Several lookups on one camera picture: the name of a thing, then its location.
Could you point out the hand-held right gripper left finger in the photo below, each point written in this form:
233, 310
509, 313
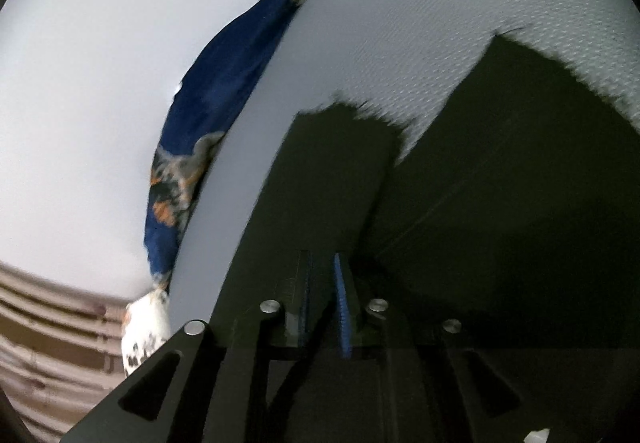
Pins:
300, 303

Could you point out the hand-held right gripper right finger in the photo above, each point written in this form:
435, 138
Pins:
343, 308

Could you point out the black pants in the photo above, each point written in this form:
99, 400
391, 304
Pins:
500, 173

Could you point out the white floral pillow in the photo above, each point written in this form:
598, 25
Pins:
145, 328

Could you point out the blue floral blanket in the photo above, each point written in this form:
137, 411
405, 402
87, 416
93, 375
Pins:
215, 88

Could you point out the beige striped curtain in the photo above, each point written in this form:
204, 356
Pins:
50, 323

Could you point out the grey mesh mattress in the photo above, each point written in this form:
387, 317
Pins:
400, 23

